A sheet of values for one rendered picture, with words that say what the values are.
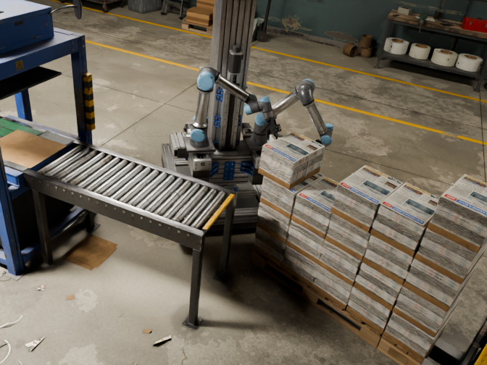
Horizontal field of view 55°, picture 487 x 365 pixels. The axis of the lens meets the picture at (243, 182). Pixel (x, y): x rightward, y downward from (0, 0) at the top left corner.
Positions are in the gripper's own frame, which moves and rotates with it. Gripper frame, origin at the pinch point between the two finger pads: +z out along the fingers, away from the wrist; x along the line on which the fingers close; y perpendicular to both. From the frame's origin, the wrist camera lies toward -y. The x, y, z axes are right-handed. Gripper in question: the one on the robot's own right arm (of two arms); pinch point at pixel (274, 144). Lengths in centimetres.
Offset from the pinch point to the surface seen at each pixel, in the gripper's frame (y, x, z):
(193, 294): -15, -97, 71
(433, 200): 103, 13, 51
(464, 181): 126, 9, 39
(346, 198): 63, -18, 37
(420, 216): 105, -10, 52
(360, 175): 64, 1, 29
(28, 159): -108, -130, -40
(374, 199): 81, -16, 39
